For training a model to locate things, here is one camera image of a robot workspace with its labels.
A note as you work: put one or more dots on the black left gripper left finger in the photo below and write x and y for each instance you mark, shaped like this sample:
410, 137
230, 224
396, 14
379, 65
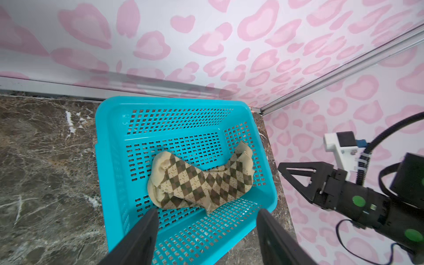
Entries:
138, 246

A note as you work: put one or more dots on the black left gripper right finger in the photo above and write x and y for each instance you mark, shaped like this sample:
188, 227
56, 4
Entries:
277, 246

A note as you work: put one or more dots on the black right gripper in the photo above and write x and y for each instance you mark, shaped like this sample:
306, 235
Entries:
319, 183

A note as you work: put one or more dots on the beige green argyle sock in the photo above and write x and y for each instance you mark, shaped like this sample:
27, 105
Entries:
213, 188
164, 200

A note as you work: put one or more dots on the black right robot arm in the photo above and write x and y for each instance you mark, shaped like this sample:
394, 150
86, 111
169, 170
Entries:
397, 217

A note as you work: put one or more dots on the teal plastic mesh basket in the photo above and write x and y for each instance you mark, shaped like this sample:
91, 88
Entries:
199, 164

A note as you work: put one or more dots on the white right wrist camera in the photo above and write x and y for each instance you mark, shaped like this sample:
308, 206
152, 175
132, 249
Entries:
345, 148

